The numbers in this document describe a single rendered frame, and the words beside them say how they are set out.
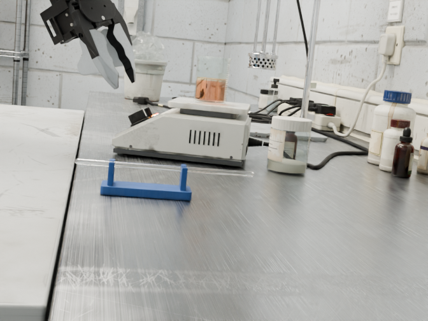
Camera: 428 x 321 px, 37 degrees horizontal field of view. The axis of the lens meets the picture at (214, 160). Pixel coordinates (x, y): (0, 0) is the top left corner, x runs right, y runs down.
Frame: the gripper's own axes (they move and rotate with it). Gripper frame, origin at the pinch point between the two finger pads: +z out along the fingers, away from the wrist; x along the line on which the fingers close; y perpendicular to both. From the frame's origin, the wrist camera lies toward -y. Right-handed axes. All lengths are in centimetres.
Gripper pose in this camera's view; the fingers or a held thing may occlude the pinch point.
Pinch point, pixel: (125, 75)
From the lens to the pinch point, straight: 99.6
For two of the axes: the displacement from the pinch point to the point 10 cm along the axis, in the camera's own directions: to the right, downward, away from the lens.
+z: 4.1, 9.1, 1.0
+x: -4.9, 3.1, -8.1
